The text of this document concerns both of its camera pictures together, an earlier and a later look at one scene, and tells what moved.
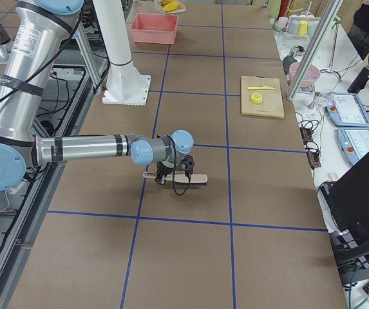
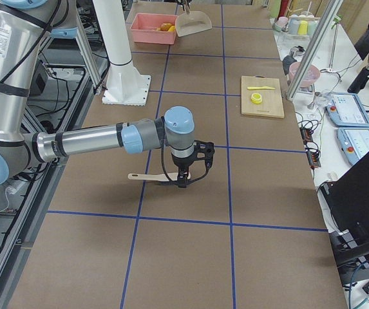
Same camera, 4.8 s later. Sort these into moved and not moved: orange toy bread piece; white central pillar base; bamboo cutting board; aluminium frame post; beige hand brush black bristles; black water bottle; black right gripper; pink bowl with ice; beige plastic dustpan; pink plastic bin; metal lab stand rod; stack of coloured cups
Moved: beige plastic dustpan; orange toy bread piece; black right gripper; beige hand brush black bristles
Not moved: metal lab stand rod; bamboo cutting board; black water bottle; pink plastic bin; white central pillar base; stack of coloured cups; aluminium frame post; pink bowl with ice
